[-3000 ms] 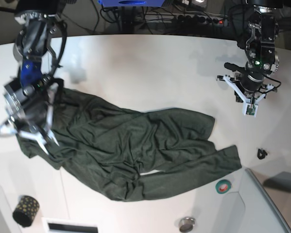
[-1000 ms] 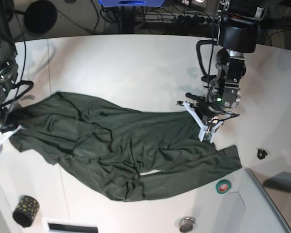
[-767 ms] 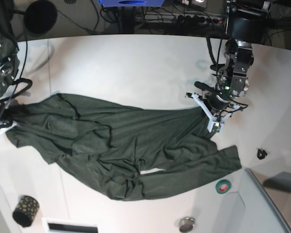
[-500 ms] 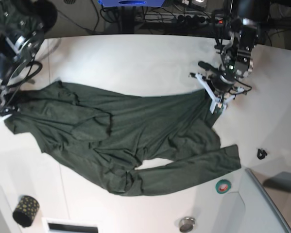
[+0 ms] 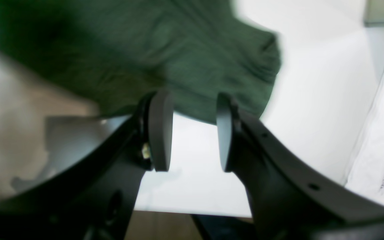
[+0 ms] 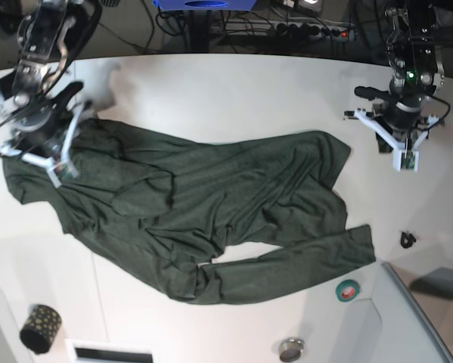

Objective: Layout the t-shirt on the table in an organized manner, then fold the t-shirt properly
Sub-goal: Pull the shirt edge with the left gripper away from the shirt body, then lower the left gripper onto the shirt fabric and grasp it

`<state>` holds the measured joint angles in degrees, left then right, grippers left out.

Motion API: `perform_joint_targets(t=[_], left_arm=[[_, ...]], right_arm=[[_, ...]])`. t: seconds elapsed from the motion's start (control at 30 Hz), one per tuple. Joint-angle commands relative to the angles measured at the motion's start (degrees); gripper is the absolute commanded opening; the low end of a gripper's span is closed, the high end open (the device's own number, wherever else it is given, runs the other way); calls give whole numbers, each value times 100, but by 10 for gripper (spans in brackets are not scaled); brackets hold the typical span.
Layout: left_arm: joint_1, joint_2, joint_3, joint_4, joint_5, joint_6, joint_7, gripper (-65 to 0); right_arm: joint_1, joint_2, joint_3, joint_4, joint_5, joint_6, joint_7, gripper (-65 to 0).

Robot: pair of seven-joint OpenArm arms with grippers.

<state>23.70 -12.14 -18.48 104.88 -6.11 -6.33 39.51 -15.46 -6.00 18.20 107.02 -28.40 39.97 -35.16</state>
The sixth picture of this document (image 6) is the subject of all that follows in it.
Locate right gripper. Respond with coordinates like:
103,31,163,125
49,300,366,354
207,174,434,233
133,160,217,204
13,103,73,159

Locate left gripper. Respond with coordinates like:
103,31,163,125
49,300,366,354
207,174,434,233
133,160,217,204
383,96,423,132

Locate dark green t-shirt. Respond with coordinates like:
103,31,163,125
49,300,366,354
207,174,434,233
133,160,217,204
3,119,376,305

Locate power strip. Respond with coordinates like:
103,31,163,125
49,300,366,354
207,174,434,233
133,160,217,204
224,20,356,42

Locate small black clip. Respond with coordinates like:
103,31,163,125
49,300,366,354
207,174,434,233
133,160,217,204
399,231,418,250

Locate blue box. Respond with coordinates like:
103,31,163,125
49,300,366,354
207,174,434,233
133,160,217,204
152,0,256,11

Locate green tape roll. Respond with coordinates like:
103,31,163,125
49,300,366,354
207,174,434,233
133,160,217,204
335,279,361,303

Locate black yellow-dotted cup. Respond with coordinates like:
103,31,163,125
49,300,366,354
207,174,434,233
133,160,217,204
19,305,62,355

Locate white slotted tray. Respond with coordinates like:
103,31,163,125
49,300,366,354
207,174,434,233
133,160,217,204
65,339,155,363

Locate small metal tin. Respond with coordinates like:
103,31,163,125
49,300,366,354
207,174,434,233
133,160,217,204
278,337,305,363

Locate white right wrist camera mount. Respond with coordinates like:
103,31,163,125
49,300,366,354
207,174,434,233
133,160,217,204
0,101,95,188

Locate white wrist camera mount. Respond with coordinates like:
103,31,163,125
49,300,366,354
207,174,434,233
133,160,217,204
344,108,441,172
0,101,95,188

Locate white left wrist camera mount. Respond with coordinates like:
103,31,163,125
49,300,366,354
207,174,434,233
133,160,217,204
344,108,441,172

